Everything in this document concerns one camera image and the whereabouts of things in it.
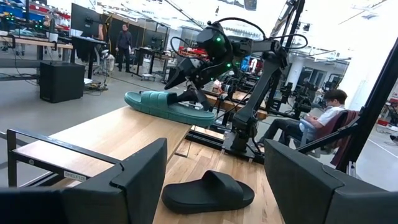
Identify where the black rubber slide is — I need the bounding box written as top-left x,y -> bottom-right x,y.
160,170 -> 255,215

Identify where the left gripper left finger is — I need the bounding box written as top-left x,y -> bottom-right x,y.
61,138 -> 168,224

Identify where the black aluminium rig frame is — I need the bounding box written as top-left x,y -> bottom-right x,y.
186,0 -> 398,175

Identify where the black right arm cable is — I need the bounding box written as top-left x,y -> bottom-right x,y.
170,17 -> 308,60

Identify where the dark red jacket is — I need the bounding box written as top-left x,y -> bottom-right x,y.
317,109 -> 361,166

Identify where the green rubber slide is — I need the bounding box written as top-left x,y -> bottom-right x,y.
124,90 -> 216,128

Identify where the person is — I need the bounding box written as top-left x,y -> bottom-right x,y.
259,89 -> 348,149
115,24 -> 133,73

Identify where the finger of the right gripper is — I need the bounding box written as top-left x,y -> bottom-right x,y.
164,63 -> 191,91
176,81 -> 212,111

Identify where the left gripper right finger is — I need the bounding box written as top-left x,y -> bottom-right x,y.
264,139 -> 398,224

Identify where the wooden shelf with black frame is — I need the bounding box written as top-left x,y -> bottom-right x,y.
6,105 -> 192,189

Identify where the black monitor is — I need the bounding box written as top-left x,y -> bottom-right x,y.
70,2 -> 100,38

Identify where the wooden desk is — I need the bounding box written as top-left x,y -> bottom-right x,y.
0,34 -> 74,82

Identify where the black box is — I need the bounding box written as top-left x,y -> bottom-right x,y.
39,61 -> 86,103

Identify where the storage rack with bins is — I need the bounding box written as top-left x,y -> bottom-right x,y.
0,0 -> 72,34

